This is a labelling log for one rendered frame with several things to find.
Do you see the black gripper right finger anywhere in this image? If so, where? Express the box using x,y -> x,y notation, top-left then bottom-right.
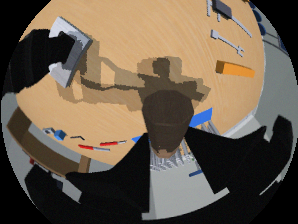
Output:
184,125 -> 267,194

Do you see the blue cube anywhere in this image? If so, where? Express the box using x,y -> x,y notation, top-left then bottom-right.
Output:
53,129 -> 67,141

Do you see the blue flat strip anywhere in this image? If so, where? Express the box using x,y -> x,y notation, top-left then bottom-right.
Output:
132,107 -> 213,143

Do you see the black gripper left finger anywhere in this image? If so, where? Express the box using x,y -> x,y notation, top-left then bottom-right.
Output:
65,132 -> 150,214

